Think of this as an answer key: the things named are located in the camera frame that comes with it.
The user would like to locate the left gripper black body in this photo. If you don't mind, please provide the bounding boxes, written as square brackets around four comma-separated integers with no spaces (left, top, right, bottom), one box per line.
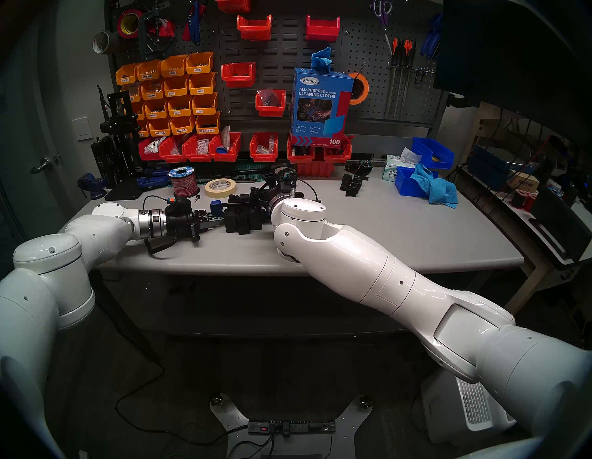
[164,206,207,243]

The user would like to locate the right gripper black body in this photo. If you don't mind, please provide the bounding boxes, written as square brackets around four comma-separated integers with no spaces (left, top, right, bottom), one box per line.
[250,179,286,217]

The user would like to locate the blue black bar clamp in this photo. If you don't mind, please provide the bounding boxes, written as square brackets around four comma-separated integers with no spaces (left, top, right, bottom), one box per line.
[210,199,254,219]

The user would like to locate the black 3D printed piece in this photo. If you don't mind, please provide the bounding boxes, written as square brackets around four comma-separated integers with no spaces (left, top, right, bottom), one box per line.
[224,195,243,233]
[240,194,270,232]

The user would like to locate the small black printed parts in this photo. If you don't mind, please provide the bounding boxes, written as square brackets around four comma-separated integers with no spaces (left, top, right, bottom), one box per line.
[340,174,364,197]

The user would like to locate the grey metal screw clamp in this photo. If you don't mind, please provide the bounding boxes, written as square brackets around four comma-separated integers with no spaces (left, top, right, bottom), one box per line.
[138,2,179,61]

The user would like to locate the printed brown cardboard box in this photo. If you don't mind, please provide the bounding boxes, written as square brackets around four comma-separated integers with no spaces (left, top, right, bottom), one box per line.
[508,171,540,192]

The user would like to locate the cream masking tape roll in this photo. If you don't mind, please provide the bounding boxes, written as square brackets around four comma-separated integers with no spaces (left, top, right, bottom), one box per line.
[204,178,237,199]

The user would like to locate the green cutting mat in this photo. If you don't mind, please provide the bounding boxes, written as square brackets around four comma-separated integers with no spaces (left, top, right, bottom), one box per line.
[194,160,271,182]

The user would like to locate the blue hand tool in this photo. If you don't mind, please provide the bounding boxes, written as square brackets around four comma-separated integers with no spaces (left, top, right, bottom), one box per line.
[136,167,173,189]

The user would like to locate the red nested bin stack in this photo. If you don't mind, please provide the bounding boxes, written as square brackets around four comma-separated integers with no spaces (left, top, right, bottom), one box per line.
[297,161,336,177]

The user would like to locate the small blue bench vise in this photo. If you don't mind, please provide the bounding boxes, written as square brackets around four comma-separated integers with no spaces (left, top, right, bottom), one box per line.
[77,173,109,200]

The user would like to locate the blue cleaning cloths box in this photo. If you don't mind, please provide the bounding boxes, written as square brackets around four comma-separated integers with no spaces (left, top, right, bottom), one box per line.
[289,67,354,148]

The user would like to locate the green white tissue box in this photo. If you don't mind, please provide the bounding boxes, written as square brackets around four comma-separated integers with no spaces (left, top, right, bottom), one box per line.
[385,148,422,182]

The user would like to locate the grey pegboard back panel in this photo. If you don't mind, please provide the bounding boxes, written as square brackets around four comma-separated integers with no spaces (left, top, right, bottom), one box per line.
[109,0,451,135]

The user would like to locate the blue cloth in box opening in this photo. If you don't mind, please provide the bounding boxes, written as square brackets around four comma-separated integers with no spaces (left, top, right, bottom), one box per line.
[310,47,333,72]

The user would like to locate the blue microfiber cloth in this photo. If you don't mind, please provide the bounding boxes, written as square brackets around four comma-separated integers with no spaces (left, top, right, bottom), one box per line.
[411,163,458,209]

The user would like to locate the grey door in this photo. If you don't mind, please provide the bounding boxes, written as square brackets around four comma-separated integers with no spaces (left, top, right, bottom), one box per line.
[0,28,88,253]

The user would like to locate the orange black screwdriver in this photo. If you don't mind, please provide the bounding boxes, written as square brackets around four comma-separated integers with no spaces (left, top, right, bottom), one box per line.
[386,37,401,118]
[399,38,417,118]

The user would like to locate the red yellow tape roll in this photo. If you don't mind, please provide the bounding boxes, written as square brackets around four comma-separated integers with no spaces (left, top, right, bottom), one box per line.
[117,9,144,39]

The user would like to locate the black power strip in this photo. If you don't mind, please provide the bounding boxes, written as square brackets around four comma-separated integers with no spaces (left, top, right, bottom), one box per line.
[247,419,337,435]

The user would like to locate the dark blue equipment box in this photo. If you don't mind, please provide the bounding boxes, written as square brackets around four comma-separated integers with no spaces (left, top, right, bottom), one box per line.
[467,144,539,188]

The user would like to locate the white side desk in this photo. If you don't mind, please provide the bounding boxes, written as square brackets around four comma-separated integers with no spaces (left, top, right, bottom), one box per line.
[462,164,592,343]

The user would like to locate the white air purifier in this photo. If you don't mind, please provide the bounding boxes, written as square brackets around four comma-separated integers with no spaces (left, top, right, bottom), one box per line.
[421,370,516,445]

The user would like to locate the large black monitor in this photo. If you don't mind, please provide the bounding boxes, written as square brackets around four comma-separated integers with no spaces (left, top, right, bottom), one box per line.
[432,0,592,144]

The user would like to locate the black flat equipment case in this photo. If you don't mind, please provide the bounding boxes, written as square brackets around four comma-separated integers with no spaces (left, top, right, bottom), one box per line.
[529,187,592,264]

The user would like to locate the white robot torso shell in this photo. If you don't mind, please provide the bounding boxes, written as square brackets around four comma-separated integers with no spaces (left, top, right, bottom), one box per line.
[456,437,544,459]

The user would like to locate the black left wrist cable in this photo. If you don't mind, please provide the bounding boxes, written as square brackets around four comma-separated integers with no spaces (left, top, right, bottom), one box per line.
[142,194,179,254]

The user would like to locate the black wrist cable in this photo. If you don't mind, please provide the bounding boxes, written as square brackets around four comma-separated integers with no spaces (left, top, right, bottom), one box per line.
[291,178,320,202]
[142,194,179,254]

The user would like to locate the red wire spool blue label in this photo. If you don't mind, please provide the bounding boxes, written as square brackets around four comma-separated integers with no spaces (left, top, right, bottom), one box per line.
[168,167,200,198]

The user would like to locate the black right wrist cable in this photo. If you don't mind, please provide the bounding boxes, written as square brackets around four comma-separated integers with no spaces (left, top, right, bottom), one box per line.
[291,178,320,202]

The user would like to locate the black wired electronics module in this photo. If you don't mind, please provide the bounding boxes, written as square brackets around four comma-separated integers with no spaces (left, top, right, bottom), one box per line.
[345,160,374,181]

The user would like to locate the silver door handle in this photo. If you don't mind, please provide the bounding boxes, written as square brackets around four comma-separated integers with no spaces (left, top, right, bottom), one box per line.
[30,154,62,175]

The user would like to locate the blue handled hanging tool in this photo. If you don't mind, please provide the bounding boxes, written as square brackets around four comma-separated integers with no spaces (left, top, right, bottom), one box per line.
[183,0,206,46]

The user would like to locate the black power cable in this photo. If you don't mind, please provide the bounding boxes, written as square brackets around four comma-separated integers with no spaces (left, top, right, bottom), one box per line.
[113,324,250,445]

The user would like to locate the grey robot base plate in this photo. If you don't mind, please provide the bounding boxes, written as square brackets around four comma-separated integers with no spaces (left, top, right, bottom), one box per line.
[210,393,373,459]

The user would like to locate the grey duct tape roll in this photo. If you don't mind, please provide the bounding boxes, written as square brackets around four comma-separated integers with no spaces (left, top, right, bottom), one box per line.
[92,31,122,55]

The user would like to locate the purple handled scissors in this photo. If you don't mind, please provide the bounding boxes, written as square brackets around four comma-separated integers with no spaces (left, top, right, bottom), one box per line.
[369,0,394,26]

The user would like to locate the red black wire spool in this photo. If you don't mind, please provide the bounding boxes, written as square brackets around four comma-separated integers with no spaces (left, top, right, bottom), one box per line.
[510,189,538,211]

